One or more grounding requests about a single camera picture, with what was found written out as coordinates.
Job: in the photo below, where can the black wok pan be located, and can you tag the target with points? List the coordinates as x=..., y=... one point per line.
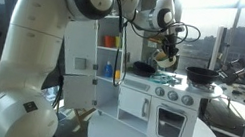
x=201, y=75

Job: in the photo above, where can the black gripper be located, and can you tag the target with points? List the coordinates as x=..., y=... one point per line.
x=171, y=41

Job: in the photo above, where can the yellow toy lemon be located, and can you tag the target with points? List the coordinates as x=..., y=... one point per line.
x=117, y=75

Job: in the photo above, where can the black desk microscope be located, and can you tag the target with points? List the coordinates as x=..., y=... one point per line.
x=237, y=71

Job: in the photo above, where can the yellow-green cup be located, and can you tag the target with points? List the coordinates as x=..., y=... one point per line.
x=117, y=42

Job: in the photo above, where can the wooden stand legs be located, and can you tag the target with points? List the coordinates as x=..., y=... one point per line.
x=82, y=115

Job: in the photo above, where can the tall white cabinet door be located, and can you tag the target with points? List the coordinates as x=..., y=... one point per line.
x=80, y=47

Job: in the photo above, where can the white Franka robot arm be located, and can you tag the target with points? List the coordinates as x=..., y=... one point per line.
x=33, y=56

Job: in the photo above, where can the orange cup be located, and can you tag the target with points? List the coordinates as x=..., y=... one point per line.
x=109, y=41

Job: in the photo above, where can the blue detergent bottle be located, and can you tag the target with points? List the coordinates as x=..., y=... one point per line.
x=108, y=70

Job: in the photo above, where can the white toy kitchen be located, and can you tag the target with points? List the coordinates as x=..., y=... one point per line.
x=170, y=121

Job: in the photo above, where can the teal toy burner plate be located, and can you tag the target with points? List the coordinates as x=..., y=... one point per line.
x=164, y=79

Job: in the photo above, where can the yellow wrist camera mount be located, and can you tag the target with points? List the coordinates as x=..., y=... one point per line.
x=156, y=40

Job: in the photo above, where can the short white cabinet door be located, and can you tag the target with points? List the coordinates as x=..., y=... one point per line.
x=79, y=93

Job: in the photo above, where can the white bowl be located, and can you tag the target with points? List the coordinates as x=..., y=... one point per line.
x=163, y=61

